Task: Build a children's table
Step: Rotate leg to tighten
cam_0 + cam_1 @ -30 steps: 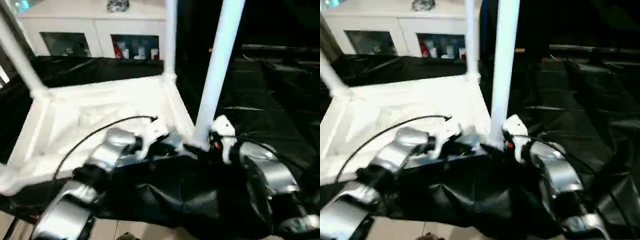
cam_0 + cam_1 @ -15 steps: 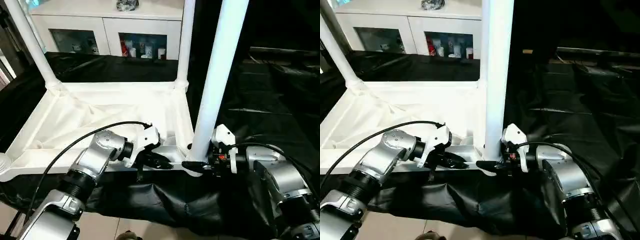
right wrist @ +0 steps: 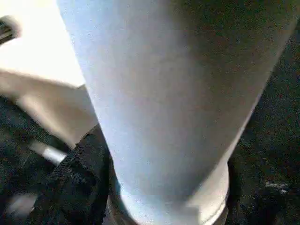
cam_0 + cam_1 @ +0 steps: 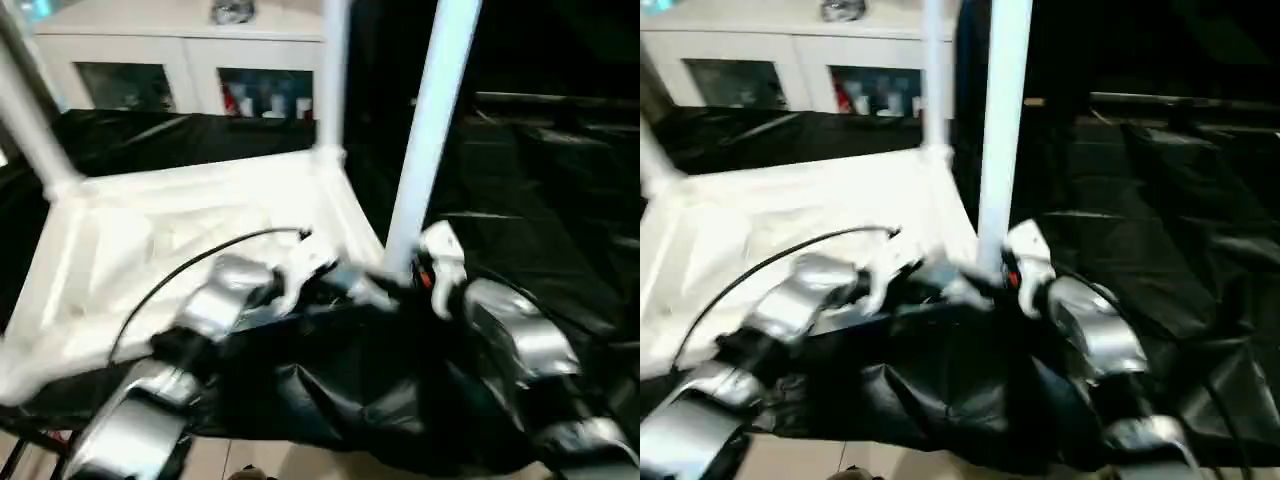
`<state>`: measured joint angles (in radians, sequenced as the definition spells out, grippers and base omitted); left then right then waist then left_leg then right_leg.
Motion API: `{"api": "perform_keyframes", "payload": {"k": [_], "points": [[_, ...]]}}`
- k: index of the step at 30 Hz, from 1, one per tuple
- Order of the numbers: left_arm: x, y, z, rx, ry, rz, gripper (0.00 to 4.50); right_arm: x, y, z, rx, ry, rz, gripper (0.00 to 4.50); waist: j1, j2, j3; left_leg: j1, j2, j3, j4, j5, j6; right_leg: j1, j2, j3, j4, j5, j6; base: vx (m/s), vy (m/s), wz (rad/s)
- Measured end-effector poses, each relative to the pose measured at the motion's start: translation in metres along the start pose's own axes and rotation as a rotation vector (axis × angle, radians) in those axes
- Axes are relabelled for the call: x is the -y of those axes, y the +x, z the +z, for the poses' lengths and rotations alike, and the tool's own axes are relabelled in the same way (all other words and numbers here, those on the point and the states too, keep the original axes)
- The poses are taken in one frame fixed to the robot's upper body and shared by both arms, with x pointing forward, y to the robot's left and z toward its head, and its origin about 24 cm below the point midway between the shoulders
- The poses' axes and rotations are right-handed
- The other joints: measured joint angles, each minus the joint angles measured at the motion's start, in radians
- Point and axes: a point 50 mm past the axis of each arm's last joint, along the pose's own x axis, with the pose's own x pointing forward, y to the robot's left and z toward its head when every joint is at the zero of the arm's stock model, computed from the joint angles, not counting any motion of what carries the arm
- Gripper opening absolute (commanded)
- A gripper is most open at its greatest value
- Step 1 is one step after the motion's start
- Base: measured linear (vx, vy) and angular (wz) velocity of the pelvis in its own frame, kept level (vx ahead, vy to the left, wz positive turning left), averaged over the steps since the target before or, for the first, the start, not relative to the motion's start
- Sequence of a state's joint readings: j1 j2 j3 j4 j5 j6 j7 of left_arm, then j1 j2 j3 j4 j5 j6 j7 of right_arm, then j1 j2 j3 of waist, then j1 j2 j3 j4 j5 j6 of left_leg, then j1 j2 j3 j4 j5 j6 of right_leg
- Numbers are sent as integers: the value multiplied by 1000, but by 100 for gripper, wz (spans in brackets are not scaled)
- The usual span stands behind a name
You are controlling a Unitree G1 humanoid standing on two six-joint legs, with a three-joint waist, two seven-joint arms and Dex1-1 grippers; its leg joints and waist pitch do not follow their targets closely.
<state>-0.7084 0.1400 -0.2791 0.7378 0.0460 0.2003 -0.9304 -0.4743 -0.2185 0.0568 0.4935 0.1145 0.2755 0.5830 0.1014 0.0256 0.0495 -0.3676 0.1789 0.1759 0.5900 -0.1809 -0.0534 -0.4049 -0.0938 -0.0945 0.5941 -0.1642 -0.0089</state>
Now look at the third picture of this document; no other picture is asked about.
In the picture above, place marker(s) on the white plastic table leg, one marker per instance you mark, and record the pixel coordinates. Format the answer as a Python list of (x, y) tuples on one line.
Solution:
[(175, 93)]

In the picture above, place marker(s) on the white plastic table top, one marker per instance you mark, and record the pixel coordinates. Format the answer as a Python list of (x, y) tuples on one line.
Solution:
[(35, 58)]

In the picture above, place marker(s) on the black mat cloth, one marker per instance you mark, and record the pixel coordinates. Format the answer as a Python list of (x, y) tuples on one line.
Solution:
[(276, 117)]

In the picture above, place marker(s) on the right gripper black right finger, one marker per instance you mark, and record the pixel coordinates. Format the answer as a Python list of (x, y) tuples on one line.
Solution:
[(260, 187)]

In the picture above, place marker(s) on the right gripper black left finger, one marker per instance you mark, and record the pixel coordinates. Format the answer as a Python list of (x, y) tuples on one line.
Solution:
[(79, 182)]

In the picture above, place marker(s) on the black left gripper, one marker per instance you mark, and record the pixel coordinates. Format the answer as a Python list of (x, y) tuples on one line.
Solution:
[(8, 30)]

